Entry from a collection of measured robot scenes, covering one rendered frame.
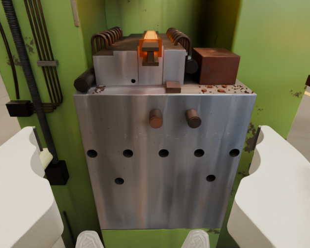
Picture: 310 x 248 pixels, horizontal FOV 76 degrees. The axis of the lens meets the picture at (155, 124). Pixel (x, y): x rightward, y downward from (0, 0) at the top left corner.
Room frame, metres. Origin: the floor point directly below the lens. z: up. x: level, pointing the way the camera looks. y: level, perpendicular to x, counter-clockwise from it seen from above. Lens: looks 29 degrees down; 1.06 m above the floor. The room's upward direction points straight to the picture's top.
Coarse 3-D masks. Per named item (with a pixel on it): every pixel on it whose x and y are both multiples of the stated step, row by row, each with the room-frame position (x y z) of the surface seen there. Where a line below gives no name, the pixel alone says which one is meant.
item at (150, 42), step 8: (152, 32) 0.67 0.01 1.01; (144, 40) 0.43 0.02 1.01; (152, 40) 0.43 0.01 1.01; (160, 40) 0.43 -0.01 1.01; (144, 48) 0.34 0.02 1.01; (152, 48) 0.34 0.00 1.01; (160, 48) 0.43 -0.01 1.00; (144, 56) 0.39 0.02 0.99; (152, 56) 0.34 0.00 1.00; (160, 56) 0.43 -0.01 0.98; (144, 64) 0.34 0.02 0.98; (152, 64) 0.34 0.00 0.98
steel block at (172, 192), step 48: (96, 96) 0.38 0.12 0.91; (144, 96) 0.38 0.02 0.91; (192, 96) 0.39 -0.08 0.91; (240, 96) 0.39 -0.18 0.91; (96, 144) 0.38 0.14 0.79; (144, 144) 0.38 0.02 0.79; (192, 144) 0.39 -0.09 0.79; (240, 144) 0.39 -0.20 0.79; (96, 192) 0.38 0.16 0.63; (144, 192) 0.38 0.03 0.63; (192, 192) 0.39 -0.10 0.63
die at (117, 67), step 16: (144, 32) 0.78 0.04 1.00; (112, 48) 0.55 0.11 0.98; (128, 48) 0.48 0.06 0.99; (176, 48) 0.47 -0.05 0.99; (96, 64) 0.44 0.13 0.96; (112, 64) 0.44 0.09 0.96; (128, 64) 0.44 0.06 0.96; (160, 64) 0.44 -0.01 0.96; (176, 64) 0.45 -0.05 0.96; (96, 80) 0.44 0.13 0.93; (112, 80) 0.44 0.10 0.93; (128, 80) 0.44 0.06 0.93; (144, 80) 0.44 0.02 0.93; (160, 80) 0.44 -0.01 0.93; (176, 80) 0.45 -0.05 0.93
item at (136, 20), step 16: (112, 0) 0.92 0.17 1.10; (128, 0) 0.92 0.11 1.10; (144, 0) 0.92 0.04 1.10; (160, 0) 0.92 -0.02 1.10; (176, 0) 0.93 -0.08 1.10; (192, 0) 0.93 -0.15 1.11; (112, 16) 0.92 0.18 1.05; (128, 16) 0.92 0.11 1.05; (144, 16) 0.92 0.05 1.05; (160, 16) 0.92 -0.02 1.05; (176, 16) 0.93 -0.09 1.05; (192, 16) 0.93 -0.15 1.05; (128, 32) 0.92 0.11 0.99; (160, 32) 0.92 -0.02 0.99; (192, 32) 0.93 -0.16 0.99; (192, 48) 0.93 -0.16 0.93
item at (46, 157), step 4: (44, 148) 0.57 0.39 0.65; (40, 152) 0.56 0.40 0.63; (44, 152) 0.55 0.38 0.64; (48, 152) 0.55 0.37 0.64; (40, 156) 0.52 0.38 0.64; (44, 156) 0.53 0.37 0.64; (48, 156) 0.54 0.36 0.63; (52, 156) 0.55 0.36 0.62; (44, 160) 0.51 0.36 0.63; (48, 160) 0.53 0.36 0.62; (44, 164) 0.50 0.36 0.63; (48, 164) 0.52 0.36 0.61; (44, 168) 0.49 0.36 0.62
